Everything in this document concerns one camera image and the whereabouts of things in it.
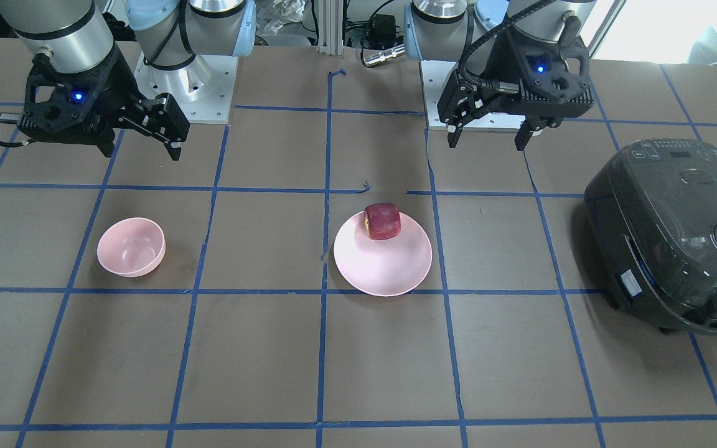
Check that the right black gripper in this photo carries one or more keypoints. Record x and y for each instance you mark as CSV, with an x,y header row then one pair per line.
x,y
119,85

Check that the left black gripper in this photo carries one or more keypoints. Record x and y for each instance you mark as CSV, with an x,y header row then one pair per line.
x,y
499,67

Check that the red apple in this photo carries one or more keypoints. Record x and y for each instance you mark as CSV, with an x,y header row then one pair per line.
x,y
382,221

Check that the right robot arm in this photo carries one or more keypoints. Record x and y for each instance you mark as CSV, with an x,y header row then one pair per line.
x,y
76,35

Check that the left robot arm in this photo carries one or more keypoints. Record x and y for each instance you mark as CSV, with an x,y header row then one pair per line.
x,y
463,33

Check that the pink bowl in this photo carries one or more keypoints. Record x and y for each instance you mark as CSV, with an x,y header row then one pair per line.
x,y
132,247

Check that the pink plate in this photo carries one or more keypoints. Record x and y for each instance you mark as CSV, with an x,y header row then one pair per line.
x,y
383,268

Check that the black rice cooker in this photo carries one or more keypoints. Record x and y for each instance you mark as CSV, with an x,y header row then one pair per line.
x,y
653,211

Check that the aluminium frame post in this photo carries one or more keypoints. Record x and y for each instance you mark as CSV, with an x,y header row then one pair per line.
x,y
330,27

